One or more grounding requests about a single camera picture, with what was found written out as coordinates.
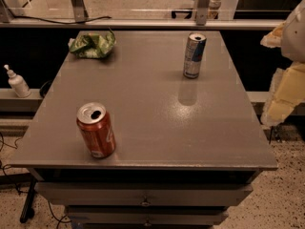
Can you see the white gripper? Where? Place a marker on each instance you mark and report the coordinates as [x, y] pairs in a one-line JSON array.
[[294, 37]]

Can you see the silver blue redbull can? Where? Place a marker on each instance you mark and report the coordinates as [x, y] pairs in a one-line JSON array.
[[193, 54]]

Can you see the red soda can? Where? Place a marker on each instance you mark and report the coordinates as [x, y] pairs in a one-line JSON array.
[[94, 123]]

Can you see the crumpled green chip bag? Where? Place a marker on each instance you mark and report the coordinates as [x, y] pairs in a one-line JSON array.
[[92, 45]]

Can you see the grey drawer cabinet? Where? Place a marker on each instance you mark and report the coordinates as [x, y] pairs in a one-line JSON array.
[[145, 199]]

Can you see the white pump bottle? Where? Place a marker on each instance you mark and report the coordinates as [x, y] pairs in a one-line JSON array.
[[18, 83]]

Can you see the metal frame post right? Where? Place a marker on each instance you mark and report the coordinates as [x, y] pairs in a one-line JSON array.
[[201, 8]]

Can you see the metal frame post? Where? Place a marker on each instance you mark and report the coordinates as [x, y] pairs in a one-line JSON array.
[[201, 8], [79, 11]]

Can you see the metal frame post left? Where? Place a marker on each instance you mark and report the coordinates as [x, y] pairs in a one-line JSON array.
[[79, 11]]

